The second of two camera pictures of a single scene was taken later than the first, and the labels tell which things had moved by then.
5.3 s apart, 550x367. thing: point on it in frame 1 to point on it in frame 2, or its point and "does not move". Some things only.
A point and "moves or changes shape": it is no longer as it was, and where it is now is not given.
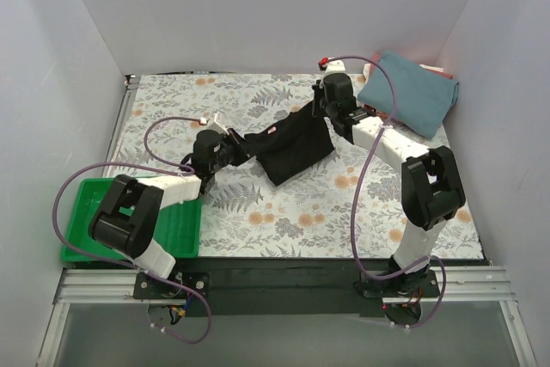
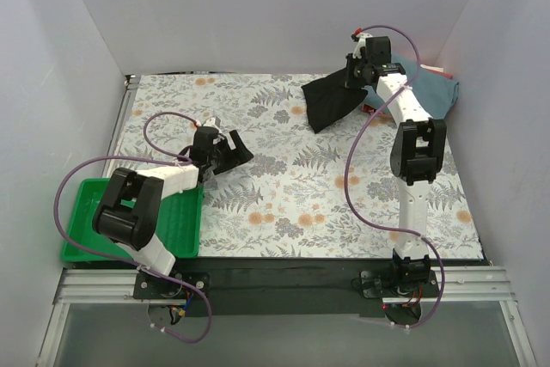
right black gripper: (320, 98) to (351, 73)
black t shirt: (289, 145) moves or changes shape
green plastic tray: (177, 228) does not move
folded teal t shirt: (424, 96) does not move
